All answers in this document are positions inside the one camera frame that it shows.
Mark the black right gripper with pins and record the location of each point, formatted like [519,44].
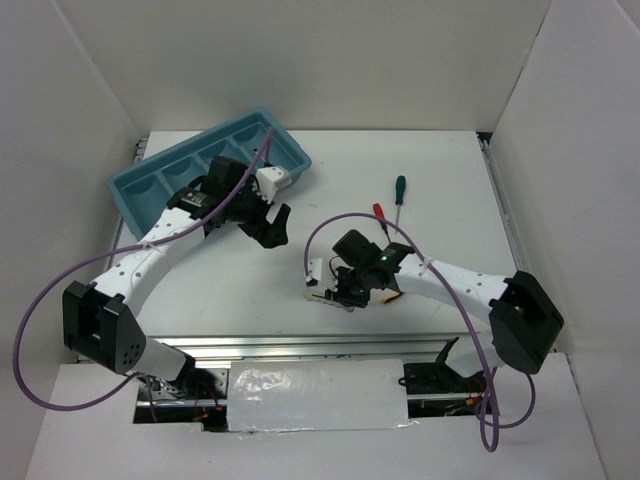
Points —
[342,296]

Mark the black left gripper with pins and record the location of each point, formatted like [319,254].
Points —
[277,233]

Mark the silver utility knife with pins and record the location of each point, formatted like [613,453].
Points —
[323,298]

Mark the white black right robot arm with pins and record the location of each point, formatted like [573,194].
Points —
[523,322]

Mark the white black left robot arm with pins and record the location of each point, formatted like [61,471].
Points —
[100,318]

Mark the yellow black needle-nose pliers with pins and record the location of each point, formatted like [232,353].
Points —
[391,298]

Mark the white front cover board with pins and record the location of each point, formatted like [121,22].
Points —
[325,395]

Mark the teal compartment tray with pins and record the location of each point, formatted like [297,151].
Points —
[142,191]

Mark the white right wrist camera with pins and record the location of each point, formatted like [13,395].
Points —
[316,272]

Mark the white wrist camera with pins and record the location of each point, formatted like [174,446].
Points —
[271,180]
[316,272]

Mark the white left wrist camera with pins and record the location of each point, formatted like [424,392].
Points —
[271,180]

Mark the red handled screwdriver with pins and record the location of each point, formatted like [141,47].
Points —
[379,214]

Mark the green handled screwdriver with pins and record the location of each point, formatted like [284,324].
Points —
[400,189]

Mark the aluminium table frame rail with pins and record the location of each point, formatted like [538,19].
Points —
[230,298]

